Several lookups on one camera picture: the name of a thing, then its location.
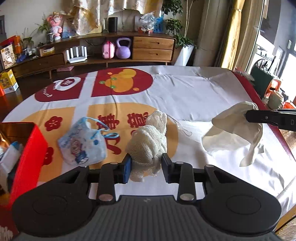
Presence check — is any clear plastic snack bag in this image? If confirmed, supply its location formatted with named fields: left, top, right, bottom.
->
left=138, top=12, right=157, bottom=34

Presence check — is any black smart speaker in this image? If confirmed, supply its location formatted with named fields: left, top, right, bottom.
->
left=108, top=17, right=118, bottom=33

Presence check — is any potted green tree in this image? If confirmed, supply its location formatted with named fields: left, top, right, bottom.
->
left=162, top=0, right=196, bottom=66

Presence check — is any small potted plant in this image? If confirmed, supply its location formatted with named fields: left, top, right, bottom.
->
left=36, top=15, right=54, bottom=43

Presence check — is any beige snack box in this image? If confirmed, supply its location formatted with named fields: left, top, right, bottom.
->
left=1, top=44, right=16, bottom=69

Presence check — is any white gauze cloth bundle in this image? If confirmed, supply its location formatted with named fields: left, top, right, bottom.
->
left=125, top=109, right=193, bottom=183

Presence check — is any printed child face mask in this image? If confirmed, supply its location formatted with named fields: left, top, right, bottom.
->
left=57, top=117, right=119, bottom=166

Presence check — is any green pen holder bin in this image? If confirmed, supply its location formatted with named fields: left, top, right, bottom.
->
left=250, top=59, right=273, bottom=98

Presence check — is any white wifi router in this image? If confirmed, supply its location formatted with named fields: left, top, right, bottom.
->
left=66, top=46, right=88, bottom=64

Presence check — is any yellow curtain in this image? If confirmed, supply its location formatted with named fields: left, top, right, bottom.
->
left=221, top=0, right=245, bottom=70

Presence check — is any printed white red tablecloth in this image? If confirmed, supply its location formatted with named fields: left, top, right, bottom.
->
left=4, top=66, right=295, bottom=213

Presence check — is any yellow carton box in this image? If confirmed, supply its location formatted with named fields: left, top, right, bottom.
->
left=1, top=69, right=19, bottom=94

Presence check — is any floral sheet covered TV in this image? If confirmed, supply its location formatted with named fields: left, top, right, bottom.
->
left=62, top=0, right=163, bottom=35

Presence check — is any cream white cloth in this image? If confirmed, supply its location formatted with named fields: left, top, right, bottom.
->
left=202, top=101, right=264, bottom=167

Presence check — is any purple kettlebell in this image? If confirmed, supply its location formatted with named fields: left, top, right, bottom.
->
left=116, top=38, right=132, bottom=59

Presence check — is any red metal tin box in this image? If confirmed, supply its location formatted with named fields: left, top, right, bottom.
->
left=1, top=122, right=48, bottom=240

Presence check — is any pink toy case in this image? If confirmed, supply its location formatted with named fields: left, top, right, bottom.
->
left=102, top=41, right=115, bottom=59

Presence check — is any white standing air conditioner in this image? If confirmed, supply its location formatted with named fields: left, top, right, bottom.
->
left=193, top=0, right=232, bottom=67

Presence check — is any pink plush doll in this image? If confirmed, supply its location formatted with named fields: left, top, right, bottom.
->
left=47, top=14, right=63, bottom=41

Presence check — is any orange plastic stool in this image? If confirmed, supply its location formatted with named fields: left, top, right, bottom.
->
left=265, top=78, right=281, bottom=97

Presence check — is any wooden TV console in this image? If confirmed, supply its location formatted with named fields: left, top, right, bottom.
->
left=10, top=32, right=176, bottom=78

